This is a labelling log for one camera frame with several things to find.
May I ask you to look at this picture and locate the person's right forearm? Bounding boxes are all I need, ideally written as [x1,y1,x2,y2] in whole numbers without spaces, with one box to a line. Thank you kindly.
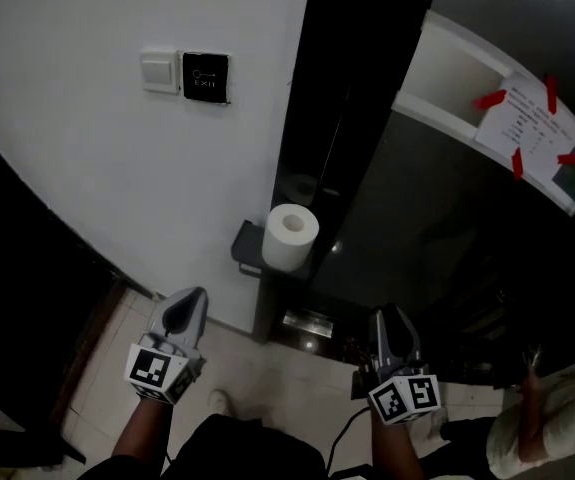
[369,416,426,480]

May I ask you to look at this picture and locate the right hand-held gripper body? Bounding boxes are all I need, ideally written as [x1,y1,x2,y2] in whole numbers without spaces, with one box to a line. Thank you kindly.
[351,359,442,426]

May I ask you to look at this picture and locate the black exit button panel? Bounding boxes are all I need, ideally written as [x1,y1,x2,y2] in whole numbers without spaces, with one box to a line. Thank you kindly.
[181,50,232,106]

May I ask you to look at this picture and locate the person's black trousers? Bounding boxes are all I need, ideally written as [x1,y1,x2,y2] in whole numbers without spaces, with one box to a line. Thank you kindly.
[75,413,329,480]

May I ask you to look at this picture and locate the person's left forearm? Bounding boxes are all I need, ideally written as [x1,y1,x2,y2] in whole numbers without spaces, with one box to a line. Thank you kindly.
[111,395,174,471]

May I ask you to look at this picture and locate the white paper notice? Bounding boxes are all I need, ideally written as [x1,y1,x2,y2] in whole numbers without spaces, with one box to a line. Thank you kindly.
[474,74,575,180]

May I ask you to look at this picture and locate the black cable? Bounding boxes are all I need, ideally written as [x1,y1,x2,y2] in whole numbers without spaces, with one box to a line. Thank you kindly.
[325,406,371,475]

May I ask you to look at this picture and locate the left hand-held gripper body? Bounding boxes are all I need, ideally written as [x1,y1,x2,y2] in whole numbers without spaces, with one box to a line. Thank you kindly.
[123,332,208,406]

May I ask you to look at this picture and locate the green picture card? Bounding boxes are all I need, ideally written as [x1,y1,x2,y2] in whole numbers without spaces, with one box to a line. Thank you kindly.
[550,142,575,200]

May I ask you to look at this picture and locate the person's white shoe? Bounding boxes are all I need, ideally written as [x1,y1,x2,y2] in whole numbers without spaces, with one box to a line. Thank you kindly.
[208,388,234,418]

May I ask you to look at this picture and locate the metal floor plate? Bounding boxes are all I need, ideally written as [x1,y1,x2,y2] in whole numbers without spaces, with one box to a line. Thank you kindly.
[282,308,337,340]

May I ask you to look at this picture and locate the white light switch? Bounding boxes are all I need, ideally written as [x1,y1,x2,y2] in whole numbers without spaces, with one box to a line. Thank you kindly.
[139,48,180,96]

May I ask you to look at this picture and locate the black cabinet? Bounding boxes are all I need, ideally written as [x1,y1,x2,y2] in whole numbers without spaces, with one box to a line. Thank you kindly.
[0,130,128,469]

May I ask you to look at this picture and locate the white toilet paper roll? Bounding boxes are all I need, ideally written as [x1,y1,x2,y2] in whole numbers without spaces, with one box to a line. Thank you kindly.
[261,203,321,273]

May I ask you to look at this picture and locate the dark grey wall holder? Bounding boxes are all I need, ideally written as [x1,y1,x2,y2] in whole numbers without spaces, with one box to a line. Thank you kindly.
[230,219,316,282]

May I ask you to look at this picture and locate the black door frame post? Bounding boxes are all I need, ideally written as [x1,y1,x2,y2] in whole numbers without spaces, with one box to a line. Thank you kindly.
[270,0,444,292]

